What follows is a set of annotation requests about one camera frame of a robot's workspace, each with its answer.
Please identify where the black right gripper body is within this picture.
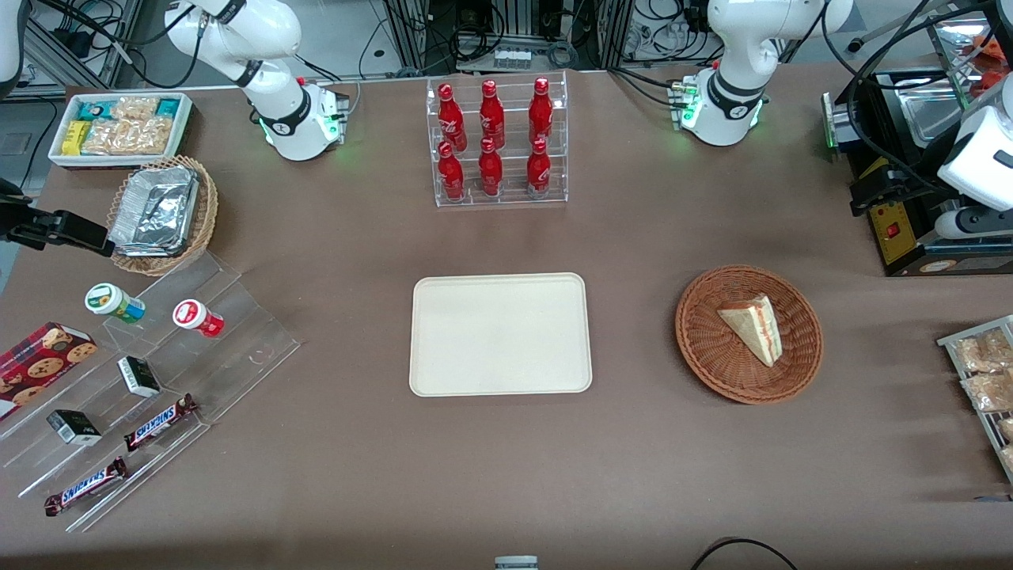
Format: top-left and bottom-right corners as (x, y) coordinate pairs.
(0, 178), (40, 248)

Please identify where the triangular sandwich with red filling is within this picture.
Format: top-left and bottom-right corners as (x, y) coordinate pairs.
(716, 294), (783, 368)

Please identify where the silver foil tray stack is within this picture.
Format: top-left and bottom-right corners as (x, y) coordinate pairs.
(108, 165), (200, 258)

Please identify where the light tan wicker basket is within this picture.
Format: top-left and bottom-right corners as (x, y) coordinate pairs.
(106, 155), (219, 277)

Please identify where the dark brown wicker basket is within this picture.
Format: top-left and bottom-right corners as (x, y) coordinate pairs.
(674, 264), (825, 405)

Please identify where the cream rectangular serving tray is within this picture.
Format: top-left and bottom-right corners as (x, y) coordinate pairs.
(408, 272), (594, 397)

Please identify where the black hot food display case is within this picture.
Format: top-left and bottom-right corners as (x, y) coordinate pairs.
(821, 8), (1013, 278)

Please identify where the white plastic snack bin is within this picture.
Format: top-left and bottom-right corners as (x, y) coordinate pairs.
(47, 92), (194, 169)

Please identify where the green lid snack cup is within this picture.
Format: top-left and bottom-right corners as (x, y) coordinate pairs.
(85, 283), (146, 325)

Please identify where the large clear cracker bag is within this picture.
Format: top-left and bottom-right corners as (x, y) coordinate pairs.
(82, 117), (173, 155)

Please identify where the small clear cracker bag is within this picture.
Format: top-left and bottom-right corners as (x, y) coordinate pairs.
(111, 96), (159, 121)

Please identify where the red chocolate cookie box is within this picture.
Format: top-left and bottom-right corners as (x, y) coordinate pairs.
(0, 321), (99, 422)

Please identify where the red lid snack cup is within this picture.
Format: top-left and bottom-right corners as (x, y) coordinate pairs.
(173, 298), (225, 339)

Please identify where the small black carton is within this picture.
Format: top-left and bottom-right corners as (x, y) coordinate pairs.
(117, 355), (161, 398)
(46, 408), (103, 447)

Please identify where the clear bag of pastries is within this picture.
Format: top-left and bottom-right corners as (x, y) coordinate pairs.
(954, 329), (1013, 373)
(962, 370), (1013, 412)

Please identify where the clear acrylic stepped display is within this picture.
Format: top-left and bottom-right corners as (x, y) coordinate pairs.
(0, 252), (303, 533)

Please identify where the Snickers chocolate bar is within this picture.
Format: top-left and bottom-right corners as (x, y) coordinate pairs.
(123, 393), (199, 453)
(44, 457), (129, 517)

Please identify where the red cola bottle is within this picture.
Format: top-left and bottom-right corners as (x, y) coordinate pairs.
(529, 77), (554, 145)
(478, 138), (503, 197)
(438, 82), (466, 151)
(438, 141), (465, 201)
(480, 79), (506, 149)
(526, 138), (552, 195)

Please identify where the clear acrylic bottle rack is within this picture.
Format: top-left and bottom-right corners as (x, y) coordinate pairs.
(426, 70), (569, 208)

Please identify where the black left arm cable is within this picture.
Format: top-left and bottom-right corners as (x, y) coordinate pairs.
(821, 0), (1013, 195)

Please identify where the grey wire rack tray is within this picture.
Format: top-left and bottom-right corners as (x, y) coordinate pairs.
(937, 315), (1013, 484)

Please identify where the black floor cable loop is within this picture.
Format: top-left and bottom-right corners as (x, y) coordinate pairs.
(689, 538), (800, 570)

